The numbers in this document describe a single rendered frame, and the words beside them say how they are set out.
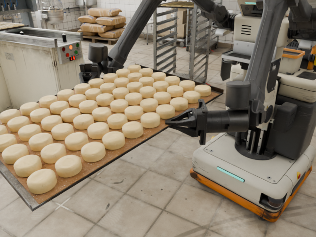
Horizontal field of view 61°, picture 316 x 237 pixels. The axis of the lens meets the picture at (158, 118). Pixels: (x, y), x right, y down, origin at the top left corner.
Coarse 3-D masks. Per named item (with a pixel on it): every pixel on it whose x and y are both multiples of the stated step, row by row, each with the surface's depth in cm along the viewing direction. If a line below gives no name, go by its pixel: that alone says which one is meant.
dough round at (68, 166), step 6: (66, 156) 55; (72, 156) 55; (60, 162) 53; (66, 162) 53; (72, 162) 53; (78, 162) 53; (60, 168) 52; (66, 168) 52; (72, 168) 52; (78, 168) 53; (60, 174) 52; (66, 174) 52; (72, 174) 52
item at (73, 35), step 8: (16, 32) 262; (24, 32) 257; (32, 32) 252; (40, 32) 247; (48, 32) 243; (56, 32) 239; (64, 32) 234; (72, 32) 231; (80, 32) 227; (80, 40) 230
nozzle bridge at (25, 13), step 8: (0, 0) 242; (8, 0) 248; (24, 0) 262; (32, 0) 261; (0, 8) 243; (16, 8) 257; (24, 8) 264; (32, 8) 264; (24, 16) 274; (32, 24) 278
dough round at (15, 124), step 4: (20, 116) 70; (24, 116) 70; (12, 120) 69; (16, 120) 69; (20, 120) 68; (24, 120) 68; (28, 120) 69; (8, 124) 67; (12, 124) 67; (16, 124) 67; (20, 124) 67; (24, 124) 68; (28, 124) 69; (12, 128) 67; (16, 128) 67
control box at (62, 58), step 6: (72, 42) 224; (78, 42) 227; (60, 48) 212; (66, 48) 217; (72, 48) 223; (78, 48) 229; (60, 54) 213; (72, 54) 224; (78, 54) 230; (60, 60) 216; (66, 60) 220; (72, 60) 226
